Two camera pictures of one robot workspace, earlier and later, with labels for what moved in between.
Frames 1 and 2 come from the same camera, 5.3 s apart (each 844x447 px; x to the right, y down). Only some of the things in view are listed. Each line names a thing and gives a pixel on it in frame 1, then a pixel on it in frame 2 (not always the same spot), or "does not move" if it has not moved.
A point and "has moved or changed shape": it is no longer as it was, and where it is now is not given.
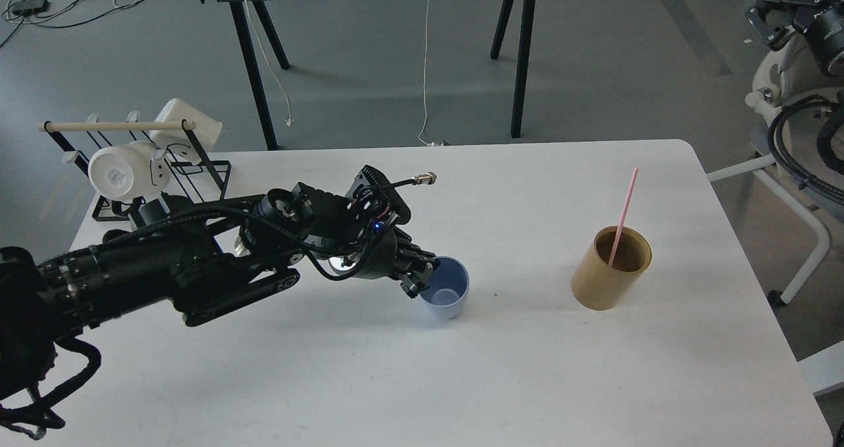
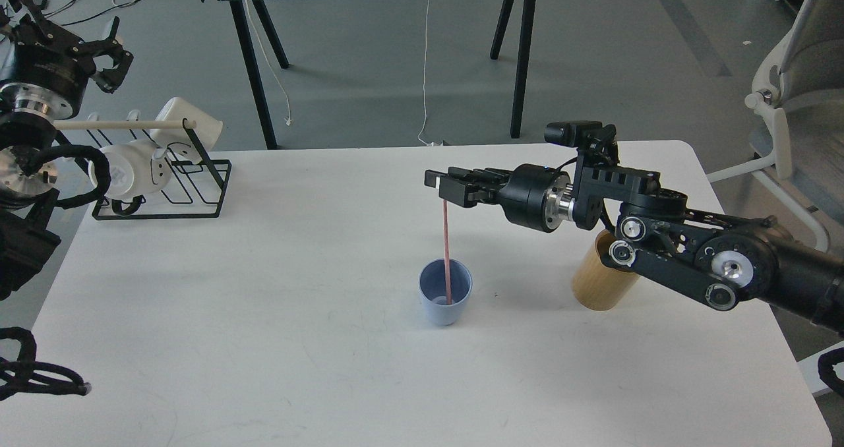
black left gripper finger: (411, 255) -> (28, 24)
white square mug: (207, 128) does not move
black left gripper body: (386, 252) -> (47, 79)
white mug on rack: (128, 171) does not move
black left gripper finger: (415, 281) -> (109, 80)
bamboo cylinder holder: (597, 286) does not move
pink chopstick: (624, 217) has moved or changed shape
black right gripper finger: (757, 16) -> (469, 196)
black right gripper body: (823, 25) -> (537, 197)
